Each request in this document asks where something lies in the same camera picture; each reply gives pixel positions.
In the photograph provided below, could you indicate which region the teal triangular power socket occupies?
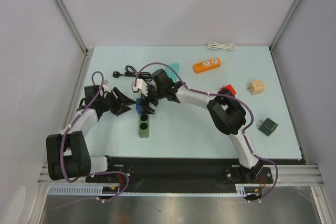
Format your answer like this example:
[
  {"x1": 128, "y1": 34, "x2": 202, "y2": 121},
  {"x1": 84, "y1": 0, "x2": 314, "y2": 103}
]
[{"x1": 164, "y1": 62, "x2": 180, "y2": 82}]

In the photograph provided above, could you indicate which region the aluminium front rail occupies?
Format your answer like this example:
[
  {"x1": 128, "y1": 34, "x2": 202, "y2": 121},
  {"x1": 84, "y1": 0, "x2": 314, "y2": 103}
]
[{"x1": 37, "y1": 165, "x2": 324, "y2": 187}]

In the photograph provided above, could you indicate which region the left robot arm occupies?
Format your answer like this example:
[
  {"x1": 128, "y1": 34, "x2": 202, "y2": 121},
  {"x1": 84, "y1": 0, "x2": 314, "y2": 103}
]
[{"x1": 46, "y1": 85, "x2": 136, "y2": 183}]

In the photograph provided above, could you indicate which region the green power strip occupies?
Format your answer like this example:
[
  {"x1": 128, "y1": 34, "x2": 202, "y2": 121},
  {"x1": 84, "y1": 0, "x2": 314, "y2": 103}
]
[{"x1": 139, "y1": 114, "x2": 150, "y2": 138}]

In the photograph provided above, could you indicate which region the orange power strip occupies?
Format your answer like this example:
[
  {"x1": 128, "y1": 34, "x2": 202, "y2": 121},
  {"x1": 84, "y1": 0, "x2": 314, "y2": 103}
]
[{"x1": 193, "y1": 57, "x2": 222, "y2": 74}]

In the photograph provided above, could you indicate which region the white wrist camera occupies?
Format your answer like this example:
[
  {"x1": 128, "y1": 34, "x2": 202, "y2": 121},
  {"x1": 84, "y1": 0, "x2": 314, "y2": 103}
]
[
  {"x1": 102, "y1": 79, "x2": 111, "y2": 93},
  {"x1": 131, "y1": 79, "x2": 148, "y2": 96}
]

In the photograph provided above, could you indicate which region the beige cube plug adapter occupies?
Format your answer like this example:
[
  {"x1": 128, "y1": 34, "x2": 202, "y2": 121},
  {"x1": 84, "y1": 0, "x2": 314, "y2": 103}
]
[{"x1": 247, "y1": 80, "x2": 265, "y2": 95}]

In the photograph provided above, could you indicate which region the white slotted cable duct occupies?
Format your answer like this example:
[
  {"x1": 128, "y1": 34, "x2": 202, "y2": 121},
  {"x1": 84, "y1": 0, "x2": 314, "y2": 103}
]
[{"x1": 49, "y1": 185, "x2": 261, "y2": 197}]

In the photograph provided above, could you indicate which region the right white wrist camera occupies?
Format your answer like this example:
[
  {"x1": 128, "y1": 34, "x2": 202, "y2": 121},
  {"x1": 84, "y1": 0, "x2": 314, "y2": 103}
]
[{"x1": 131, "y1": 79, "x2": 148, "y2": 96}]

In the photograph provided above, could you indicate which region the white power cable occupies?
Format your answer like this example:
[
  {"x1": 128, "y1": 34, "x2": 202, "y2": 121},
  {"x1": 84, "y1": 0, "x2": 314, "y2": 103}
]
[{"x1": 207, "y1": 41, "x2": 237, "y2": 64}]

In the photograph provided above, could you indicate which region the right aluminium frame post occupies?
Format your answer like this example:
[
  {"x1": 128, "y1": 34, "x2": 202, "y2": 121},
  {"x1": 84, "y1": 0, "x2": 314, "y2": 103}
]
[{"x1": 269, "y1": 0, "x2": 318, "y2": 51}]

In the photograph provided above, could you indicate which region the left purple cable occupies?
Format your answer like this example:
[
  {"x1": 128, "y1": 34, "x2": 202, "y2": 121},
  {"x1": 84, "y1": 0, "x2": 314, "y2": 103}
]
[{"x1": 49, "y1": 71, "x2": 131, "y2": 210}]

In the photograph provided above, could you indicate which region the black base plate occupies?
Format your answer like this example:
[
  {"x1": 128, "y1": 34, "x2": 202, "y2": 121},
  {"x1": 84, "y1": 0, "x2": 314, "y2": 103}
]
[{"x1": 86, "y1": 157, "x2": 303, "y2": 192}]

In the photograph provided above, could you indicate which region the purple cable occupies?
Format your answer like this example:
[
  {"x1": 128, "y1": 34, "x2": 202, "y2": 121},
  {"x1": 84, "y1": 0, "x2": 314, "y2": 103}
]
[
  {"x1": 49, "y1": 71, "x2": 131, "y2": 210},
  {"x1": 134, "y1": 62, "x2": 279, "y2": 204}
]

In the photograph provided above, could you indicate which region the left aluminium frame post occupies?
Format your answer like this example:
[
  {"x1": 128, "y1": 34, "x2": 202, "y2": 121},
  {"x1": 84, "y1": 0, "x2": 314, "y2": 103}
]
[{"x1": 53, "y1": 0, "x2": 88, "y2": 55}]

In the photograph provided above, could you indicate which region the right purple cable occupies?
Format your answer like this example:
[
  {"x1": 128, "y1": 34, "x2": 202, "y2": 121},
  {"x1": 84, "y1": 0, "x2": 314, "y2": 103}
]
[{"x1": 134, "y1": 62, "x2": 279, "y2": 204}]

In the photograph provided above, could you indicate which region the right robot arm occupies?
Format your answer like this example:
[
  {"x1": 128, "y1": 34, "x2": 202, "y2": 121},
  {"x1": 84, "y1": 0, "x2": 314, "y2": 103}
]
[{"x1": 132, "y1": 69, "x2": 264, "y2": 183}]

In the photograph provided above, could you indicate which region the black power strip cable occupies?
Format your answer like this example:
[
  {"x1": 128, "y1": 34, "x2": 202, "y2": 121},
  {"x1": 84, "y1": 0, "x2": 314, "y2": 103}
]
[{"x1": 112, "y1": 65, "x2": 153, "y2": 83}]

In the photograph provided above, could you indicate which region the blue cube plug adapter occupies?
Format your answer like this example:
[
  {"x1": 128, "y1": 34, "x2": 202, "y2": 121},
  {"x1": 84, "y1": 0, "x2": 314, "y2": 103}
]
[{"x1": 135, "y1": 98, "x2": 144, "y2": 115}]

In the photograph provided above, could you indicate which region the aluminium frame post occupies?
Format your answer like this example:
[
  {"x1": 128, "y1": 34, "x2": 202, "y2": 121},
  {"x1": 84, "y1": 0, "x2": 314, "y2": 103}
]
[
  {"x1": 53, "y1": 0, "x2": 88, "y2": 55},
  {"x1": 269, "y1": 0, "x2": 318, "y2": 51}
]

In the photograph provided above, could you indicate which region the red cube plug adapter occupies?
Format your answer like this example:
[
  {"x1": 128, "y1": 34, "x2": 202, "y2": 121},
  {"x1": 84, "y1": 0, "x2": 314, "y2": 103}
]
[{"x1": 220, "y1": 84, "x2": 236, "y2": 96}]

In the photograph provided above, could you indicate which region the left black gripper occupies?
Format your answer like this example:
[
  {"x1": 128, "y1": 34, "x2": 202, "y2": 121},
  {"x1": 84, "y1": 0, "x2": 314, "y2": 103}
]
[{"x1": 98, "y1": 87, "x2": 136, "y2": 116}]

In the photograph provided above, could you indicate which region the dark green cube adapter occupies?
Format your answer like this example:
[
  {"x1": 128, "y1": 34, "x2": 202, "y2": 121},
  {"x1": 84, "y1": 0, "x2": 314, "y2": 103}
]
[{"x1": 258, "y1": 118, "x2": 278, "y2": 136}]

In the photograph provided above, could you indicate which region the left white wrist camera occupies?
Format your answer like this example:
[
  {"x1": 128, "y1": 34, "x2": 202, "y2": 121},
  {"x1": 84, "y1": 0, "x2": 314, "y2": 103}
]
[{"x1": 102, "y1": 79, "x2": 111, "y2": 93}]

